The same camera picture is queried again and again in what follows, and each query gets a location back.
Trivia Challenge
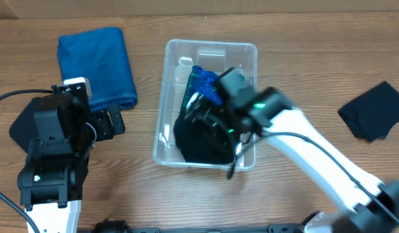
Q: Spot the large black garment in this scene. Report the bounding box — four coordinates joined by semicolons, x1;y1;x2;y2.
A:
173;110;237;164

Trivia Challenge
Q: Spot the blue glitter fabric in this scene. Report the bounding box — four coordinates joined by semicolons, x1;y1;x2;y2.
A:
181;65;223;111

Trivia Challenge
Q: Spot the blue denim cloth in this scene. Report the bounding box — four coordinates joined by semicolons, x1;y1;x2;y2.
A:
57;27;137;111

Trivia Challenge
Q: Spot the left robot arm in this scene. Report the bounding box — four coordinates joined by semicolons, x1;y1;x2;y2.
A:
17;79;126;232

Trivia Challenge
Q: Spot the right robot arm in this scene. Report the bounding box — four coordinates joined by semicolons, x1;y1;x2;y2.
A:
184;68;399;232

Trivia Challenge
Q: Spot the clear plastic storage container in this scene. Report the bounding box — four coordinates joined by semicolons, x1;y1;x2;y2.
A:
153;39;258;171

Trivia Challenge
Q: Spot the small black cloth right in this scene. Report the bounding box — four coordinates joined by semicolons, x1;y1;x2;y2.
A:
337;81;399;142

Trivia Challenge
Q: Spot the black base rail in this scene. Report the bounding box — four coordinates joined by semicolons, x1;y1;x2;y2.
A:
90;220;304;233

